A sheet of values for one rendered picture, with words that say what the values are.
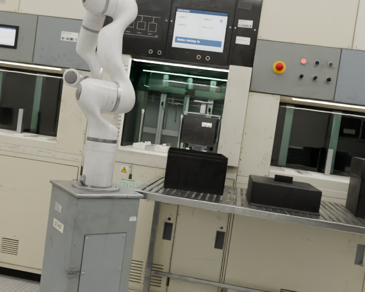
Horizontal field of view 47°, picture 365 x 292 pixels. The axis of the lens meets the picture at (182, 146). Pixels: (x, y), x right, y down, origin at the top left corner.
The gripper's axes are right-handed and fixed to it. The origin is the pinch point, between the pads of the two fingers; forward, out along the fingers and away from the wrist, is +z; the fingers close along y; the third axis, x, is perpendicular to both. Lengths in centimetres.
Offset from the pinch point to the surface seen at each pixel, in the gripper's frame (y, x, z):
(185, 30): 43, 37, 12
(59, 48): -27.2, 18.4, 11.1
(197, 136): 55, -21, 44
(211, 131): 63, -17, 44
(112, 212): 37, -51, -66
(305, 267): 125, -82, 12
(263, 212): 94, -45, -50
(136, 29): 15.8, 34.3, 11.8
